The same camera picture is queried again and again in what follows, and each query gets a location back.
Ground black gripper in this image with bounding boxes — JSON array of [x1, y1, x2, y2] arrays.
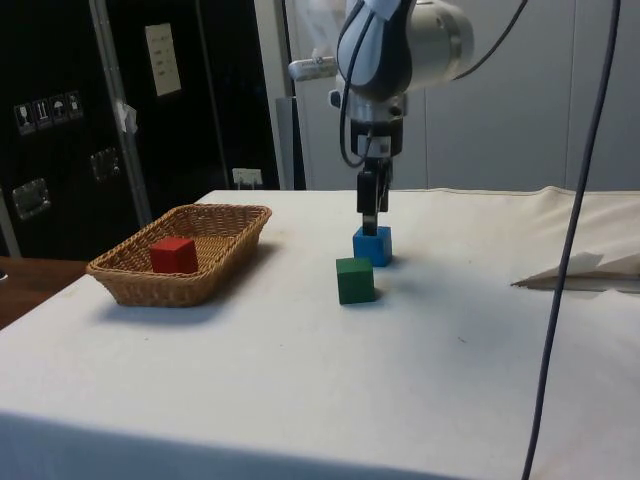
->
[[349, 119, 405, 237]]

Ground wicker basket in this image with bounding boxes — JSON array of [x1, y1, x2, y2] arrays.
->
[[85, 202, 274, 308]]

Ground blue cube block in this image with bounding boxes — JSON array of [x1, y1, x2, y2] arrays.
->
[[351, 225, 393, 268]]

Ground green cube block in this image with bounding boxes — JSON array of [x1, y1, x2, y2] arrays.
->
[[335, 256, 376, 306]]

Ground pale lockers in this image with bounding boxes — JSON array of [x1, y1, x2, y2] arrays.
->
[[253, 0, 640, 192]]

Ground red cube block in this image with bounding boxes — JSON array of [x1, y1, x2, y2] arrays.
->
[[149, 237, 199, 275]]

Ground black cabinet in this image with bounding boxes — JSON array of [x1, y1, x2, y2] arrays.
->
[[0, 0, 282, 262]]

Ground black cable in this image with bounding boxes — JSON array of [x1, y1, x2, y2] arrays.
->
[[452, 0, 529, 82], [338, 0, 374, 169]]

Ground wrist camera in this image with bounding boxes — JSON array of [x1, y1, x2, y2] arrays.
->
[[288, 55, 338, 82]]

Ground dark blue cable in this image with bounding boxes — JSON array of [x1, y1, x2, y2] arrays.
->
[[521, 0, 622, 480]]

